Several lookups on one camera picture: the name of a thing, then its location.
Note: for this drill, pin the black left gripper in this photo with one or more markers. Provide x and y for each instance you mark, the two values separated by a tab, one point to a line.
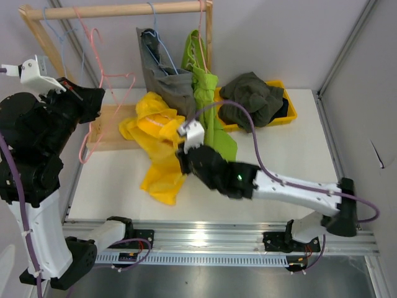
90	99

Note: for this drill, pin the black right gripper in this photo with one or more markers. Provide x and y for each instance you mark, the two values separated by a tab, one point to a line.
183	158

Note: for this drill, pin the yellow shorts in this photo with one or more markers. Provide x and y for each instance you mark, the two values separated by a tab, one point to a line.
154	128

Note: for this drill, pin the light grey shorts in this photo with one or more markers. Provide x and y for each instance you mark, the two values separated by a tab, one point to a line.
160	78

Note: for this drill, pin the pink hanger of olive shorts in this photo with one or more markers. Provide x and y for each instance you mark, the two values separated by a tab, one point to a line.
90	37

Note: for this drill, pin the dark olive grey shorts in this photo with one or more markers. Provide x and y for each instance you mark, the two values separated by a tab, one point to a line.
260	101

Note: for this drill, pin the navy blue shorts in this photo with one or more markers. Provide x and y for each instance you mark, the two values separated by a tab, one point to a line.
283	111

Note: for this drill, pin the blue hanger of grey shorts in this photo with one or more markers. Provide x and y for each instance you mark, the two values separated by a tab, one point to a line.
156	34

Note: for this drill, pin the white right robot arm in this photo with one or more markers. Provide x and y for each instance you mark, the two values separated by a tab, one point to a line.
333	212

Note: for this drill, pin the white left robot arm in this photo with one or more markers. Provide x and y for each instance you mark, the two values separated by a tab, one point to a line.
32	194

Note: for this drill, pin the lime green shorts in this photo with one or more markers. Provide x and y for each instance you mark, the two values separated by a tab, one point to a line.
204	84

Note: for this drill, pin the pink hanger of green shorts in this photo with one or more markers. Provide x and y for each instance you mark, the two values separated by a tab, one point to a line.
201	37

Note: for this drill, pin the wooden clothes rack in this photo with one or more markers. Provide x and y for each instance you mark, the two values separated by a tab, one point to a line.
103	134

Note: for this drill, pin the yellow plastic tray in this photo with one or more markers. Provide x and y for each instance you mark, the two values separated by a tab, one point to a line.
290	115

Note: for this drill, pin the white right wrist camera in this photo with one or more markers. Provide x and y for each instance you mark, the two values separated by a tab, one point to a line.
193	134

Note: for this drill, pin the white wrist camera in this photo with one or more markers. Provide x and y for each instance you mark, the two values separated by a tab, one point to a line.
33	74
193	134

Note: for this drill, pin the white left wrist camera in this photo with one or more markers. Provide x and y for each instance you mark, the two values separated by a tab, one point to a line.
33	74

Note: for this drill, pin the aluminium mounting rail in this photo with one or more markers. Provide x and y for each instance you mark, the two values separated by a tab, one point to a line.
241	238

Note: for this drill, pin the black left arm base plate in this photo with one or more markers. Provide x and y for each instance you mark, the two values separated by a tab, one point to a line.
141	239

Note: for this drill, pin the slotted white cable duct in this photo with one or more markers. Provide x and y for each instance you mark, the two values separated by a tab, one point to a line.
193	259

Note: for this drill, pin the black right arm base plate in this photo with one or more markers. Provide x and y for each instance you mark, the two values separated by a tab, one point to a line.
284	243

